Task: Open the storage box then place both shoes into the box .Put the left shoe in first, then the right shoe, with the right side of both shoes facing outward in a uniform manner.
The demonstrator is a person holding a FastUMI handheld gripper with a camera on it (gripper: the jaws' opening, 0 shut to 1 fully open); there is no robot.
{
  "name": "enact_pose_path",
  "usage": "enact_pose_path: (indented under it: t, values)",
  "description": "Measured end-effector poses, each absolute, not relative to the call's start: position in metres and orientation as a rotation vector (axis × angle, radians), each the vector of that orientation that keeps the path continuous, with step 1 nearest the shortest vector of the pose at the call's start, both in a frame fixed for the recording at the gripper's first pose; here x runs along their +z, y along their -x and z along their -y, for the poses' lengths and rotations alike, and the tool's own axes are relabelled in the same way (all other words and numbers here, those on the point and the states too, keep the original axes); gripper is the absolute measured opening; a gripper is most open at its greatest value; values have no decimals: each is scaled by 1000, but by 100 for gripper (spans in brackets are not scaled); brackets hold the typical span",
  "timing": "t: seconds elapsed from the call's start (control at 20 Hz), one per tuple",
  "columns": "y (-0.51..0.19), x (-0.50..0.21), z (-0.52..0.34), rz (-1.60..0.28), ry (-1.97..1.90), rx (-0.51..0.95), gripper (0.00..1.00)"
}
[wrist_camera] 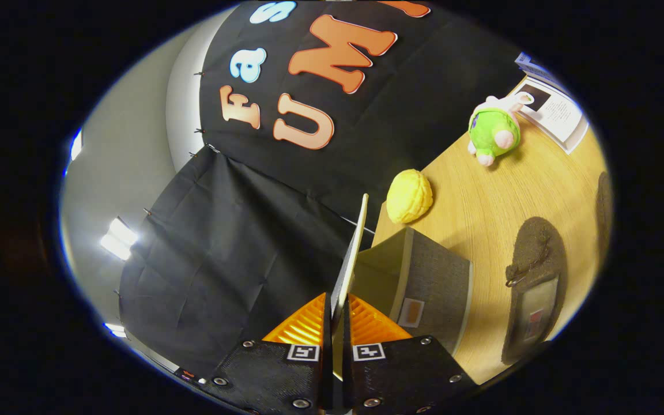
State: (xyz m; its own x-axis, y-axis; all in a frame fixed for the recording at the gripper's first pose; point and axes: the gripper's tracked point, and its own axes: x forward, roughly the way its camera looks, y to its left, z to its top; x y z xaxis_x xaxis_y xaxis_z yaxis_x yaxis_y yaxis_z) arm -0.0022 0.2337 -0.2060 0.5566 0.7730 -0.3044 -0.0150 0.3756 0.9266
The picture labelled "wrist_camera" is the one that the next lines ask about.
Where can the green and pink plush toy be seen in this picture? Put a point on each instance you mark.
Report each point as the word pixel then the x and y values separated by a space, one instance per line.
pixel 490 132

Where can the small ceiling light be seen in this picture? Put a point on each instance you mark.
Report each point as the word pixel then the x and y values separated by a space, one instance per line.
pixel 116 329

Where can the long ceiling light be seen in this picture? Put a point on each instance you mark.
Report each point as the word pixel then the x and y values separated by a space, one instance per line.
pixel 119 239

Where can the yellow plush toy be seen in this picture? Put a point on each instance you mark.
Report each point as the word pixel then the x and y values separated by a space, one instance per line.
pixel 408 196

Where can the large ceiling light panel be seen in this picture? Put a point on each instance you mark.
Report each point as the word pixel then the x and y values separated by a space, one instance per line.
pixel 76 145

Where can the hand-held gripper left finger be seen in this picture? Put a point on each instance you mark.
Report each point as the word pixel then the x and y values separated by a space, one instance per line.
pixel 274 374

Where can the blue book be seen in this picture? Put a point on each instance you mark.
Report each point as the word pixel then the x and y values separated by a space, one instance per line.
pixel 534 68

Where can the grey fabric storage box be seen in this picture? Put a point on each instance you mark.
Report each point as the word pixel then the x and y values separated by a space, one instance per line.
pixel 438 276

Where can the white book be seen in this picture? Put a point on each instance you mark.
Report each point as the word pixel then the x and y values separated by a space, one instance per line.
pixel 559 115

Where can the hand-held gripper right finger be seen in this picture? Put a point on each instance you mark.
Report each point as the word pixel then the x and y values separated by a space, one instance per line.
pixel 401 374

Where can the brown fuzzy shoe with bow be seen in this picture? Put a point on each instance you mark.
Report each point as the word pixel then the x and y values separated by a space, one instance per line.
pixel 604 207
pixel 534 253

